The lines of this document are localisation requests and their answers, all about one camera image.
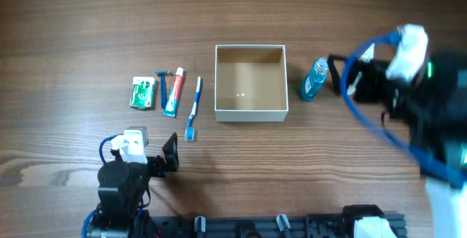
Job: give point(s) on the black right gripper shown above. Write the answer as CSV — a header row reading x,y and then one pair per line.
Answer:
x,y
357,83

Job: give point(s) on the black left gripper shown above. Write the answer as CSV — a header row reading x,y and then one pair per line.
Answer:
x,y
160,164

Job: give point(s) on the blue Listerine mouthwash bottle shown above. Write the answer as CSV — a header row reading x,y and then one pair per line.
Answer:
x,y
315,79

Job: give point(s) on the green white soap box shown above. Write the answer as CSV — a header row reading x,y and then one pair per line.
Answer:
x,y
142,93

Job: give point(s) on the white lotion tube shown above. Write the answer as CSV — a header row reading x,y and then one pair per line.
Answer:
x,y
366,57

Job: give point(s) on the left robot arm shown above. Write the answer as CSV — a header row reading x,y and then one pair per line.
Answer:
x,y
123,180

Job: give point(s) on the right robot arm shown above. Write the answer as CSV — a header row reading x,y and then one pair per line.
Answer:
x,y
433,105

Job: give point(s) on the white square container box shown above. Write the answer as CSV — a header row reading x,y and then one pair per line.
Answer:
x,y
250,83

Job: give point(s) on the blue white toothbrush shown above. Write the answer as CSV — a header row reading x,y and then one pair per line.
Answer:
x,y
190,132

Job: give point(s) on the red green toothpaste tube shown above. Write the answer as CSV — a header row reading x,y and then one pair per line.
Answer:
x,y
172,103

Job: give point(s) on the blue disposable razor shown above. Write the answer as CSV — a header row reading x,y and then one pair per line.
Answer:
x,y
162,75

